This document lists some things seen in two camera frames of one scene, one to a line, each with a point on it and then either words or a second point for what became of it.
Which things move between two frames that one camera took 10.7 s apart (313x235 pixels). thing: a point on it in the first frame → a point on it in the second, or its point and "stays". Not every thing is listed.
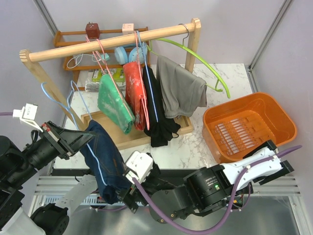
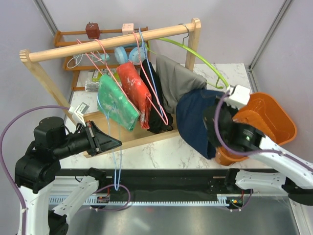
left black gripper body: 51,135 → 91,145
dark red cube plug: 93,31 stays
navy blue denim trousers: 106,163 → 190,109
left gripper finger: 74,139 → 103,142
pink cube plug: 127,28 stays
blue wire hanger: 72,82 → 118,188
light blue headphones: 135,52 stays
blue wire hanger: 140,41 → 150,69
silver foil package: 92,86 stays
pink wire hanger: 98,47 → 111,69
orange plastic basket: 233,129 stays
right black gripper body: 128,197 → 232,110
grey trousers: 181,91 stays
